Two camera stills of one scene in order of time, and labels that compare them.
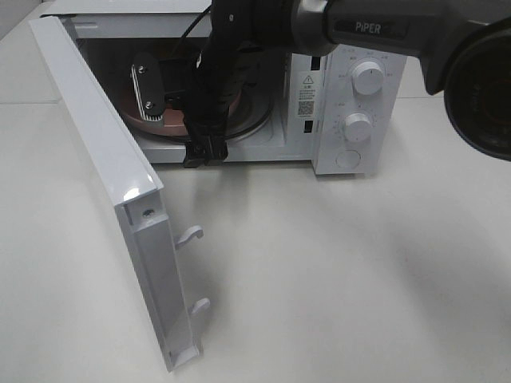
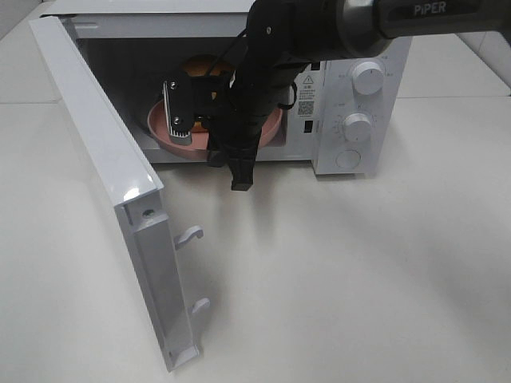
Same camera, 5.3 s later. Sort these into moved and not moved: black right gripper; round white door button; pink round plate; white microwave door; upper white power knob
Moved: pink round plate; black right gripper
Not moved: round white door button; white microwave door; upper white power knob
